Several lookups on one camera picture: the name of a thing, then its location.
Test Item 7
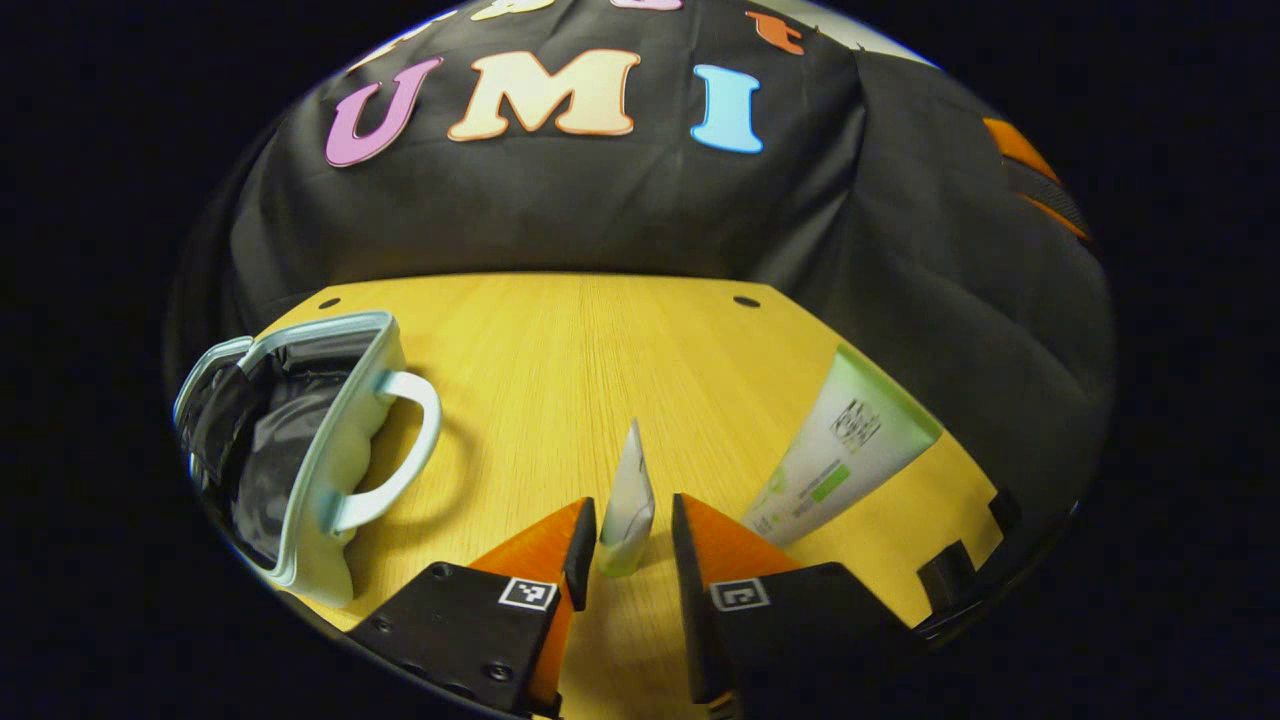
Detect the white and pale blue suitcase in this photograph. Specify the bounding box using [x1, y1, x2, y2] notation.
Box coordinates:
[173, 310, 444, 611]

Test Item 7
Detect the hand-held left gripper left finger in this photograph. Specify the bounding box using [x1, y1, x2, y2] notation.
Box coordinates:
[343, 495, 600, 719]

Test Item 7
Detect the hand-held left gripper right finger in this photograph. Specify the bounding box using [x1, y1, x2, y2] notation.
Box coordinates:
[670, 491, 923, 707]

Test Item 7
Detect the green and white skincare tube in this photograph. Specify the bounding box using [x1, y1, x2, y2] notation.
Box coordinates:
[741, 342, 944, 550]

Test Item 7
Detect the black backdrop cloth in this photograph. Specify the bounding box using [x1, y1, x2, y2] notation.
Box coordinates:
[165, 0, 1116, 561]

